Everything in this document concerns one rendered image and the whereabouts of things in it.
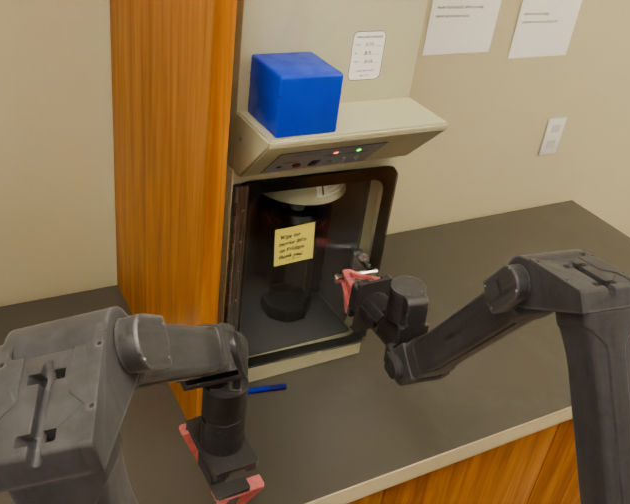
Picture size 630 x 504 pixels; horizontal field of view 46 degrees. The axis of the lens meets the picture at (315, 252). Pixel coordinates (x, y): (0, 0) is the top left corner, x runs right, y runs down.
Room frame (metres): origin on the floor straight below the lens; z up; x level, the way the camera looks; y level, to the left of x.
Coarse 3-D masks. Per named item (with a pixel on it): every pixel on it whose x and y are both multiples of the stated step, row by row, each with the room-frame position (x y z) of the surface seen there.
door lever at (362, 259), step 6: (360, 258) 1.17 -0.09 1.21; (366, 258) 1.17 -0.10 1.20; (360, 264) 1.17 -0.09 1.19; (366, 264) 1.15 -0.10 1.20; (354, 270) 1.12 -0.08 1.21; (360, 270) 1.12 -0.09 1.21; (366, 270) 1.13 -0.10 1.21; (372, 270) 1.13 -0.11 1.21; (336, 276) 1.09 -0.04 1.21; (342, 276) 1.10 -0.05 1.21; (336, 282) 1.09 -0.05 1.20; (342, 282) 1.10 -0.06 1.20
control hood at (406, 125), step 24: (240, 120) 1.03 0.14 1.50; (360, 120) 1.08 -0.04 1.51; (384, 120) 1.09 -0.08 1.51; (408, 120) 1.11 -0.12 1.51; (432, 120) 1.12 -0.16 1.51; (240, 144) 1.03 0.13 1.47; (264, 144) 0.96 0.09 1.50; (288, 144) 0.97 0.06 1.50; (312, 144) 0.99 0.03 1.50; (336, 144) 1.02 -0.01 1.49; (360, 144) 1.06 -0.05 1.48; (408, 144) 1.14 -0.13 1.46; (240, 168) 1.02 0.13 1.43; (264, 168) 1.02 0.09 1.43
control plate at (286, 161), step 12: (372, 144) 1.07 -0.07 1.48; (384, 144) 1.09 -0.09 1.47; (288, 156) 1.00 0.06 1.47; (300, 156) 1.02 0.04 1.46; (312, 156) 1.04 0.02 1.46; (324, 156) 1.05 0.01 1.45; (336, 156) 1.07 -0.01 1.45; (348, 156) 1.09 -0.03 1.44; (360, 156) 1.11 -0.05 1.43; (276, 168) 1.04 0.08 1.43; (288, 168) 1.05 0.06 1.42
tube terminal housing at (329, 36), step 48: (240, 0) 1.05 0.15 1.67; (288, 0) 1.08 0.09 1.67; (336, 0) 1.13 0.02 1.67; (384, 0) 1.17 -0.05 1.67; (240, 48) 1.05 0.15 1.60; (288, 48) 1.09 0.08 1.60; (336, 48) 1.13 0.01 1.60; (384, 48) 1.18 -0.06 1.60; (240, 96) 1.05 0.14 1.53; (384, 96) 1.19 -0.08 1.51
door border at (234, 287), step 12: (240, 192) 1.04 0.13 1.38; (240, 204) 1.04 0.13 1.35; (240, 216) 1.04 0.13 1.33; (240, 228) 1.04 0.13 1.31; (240, 240) 1.04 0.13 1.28; (240, 252) 1.05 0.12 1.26; (240, 264) 1.05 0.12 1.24; (240, 276) 1.05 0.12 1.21; (228, 288) 1.03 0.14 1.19; (240, 288) 1.05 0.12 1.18; (228, 312) 1.03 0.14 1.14
